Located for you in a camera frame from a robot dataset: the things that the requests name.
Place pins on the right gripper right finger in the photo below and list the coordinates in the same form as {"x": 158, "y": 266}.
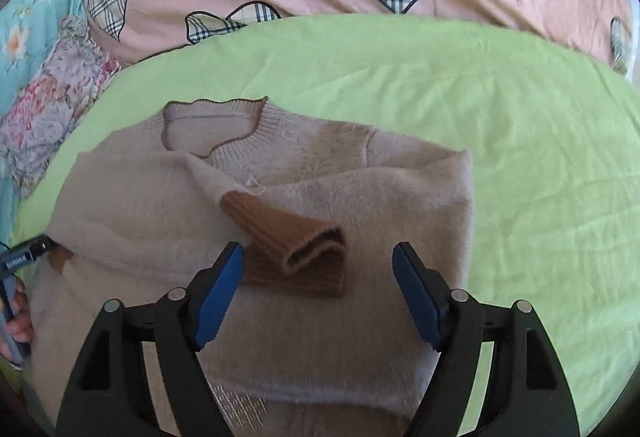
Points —
{"x": 527, "y": 393}

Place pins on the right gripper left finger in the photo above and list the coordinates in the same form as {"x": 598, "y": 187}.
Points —
{"x": 108, "y": 393}

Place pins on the beige knit sweater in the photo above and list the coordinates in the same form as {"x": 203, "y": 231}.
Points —
{"x": 318, "y": 340}

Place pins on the person's left hand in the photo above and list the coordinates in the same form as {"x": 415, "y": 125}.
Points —
{"x": 19, "y": 330}

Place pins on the purple floral pillow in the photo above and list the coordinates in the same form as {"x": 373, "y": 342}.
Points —
{"x": 54, "y": 102}

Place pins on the teal floral quilt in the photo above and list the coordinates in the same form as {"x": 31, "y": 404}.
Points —
{"x": 29, "y": 31}

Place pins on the green bed sheet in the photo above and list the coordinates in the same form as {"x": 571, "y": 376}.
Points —
{"x": 554, "y": 136}

